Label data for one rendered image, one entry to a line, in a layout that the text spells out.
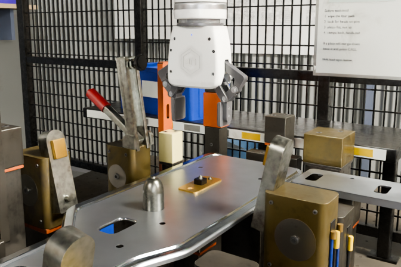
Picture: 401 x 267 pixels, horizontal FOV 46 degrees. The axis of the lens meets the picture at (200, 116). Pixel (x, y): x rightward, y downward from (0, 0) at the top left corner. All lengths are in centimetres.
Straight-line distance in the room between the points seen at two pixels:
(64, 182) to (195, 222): 23
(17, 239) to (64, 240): 41
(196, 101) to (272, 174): 60
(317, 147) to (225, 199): 28
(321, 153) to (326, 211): 34
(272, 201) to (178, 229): 13
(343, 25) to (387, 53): 13
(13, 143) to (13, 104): 364
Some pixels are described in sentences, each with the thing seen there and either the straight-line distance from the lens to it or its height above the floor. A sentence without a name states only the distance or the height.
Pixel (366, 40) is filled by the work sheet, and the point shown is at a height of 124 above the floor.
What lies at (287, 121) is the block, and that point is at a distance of 102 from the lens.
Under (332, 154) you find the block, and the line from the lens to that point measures 96.
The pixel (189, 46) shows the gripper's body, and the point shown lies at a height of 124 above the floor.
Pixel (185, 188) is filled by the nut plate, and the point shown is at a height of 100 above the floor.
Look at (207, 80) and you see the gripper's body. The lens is 74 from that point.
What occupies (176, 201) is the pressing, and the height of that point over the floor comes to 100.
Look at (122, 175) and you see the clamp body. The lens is 90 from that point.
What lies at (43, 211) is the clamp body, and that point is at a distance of 79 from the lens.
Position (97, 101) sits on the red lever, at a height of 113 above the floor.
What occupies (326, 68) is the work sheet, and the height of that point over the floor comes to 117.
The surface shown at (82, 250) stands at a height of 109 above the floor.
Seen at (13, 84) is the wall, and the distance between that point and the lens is 439.
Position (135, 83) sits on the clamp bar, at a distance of 89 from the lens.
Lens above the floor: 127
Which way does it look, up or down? 11 degrees down
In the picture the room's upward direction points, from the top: straight up
